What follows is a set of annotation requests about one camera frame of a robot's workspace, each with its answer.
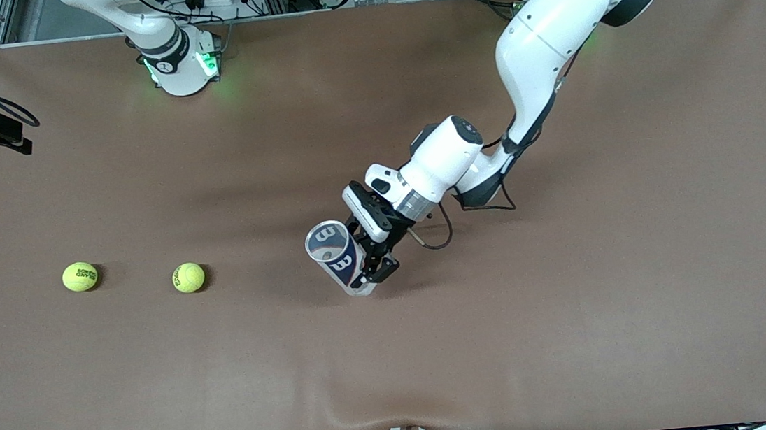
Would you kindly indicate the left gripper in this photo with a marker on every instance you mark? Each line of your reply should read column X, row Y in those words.
column 396, row 237

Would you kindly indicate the clear tennis ball can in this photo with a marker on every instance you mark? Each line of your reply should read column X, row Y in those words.
column 342, row 264

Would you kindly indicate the yellow tennis ball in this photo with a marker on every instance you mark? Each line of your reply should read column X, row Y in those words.
column 189, row 278
column 80, row 277

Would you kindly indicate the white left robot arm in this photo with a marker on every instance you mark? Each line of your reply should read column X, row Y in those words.
column 549, row 37

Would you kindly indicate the brown table mat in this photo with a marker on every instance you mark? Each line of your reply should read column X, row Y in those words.
column 396, row 347

